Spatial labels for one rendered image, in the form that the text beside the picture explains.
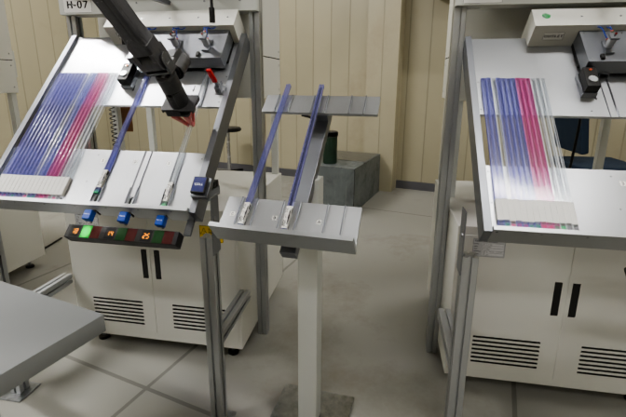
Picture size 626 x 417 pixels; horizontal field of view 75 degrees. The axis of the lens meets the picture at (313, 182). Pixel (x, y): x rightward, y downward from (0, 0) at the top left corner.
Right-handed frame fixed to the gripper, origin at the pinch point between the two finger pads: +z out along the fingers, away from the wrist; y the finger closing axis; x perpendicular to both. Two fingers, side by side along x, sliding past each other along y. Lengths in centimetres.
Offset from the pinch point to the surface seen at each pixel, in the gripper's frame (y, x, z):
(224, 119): -10.0, -2.9, 0.9
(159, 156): 6.9, 12.2, 1.8
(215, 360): -13, 61, 39
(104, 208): 17.3, 30.6, 2.6
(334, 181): -20, -112, 189
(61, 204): 30.6, 30.8, 1.8
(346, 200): -30, -100, 199
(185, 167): -2.6, 15.3, 2.2
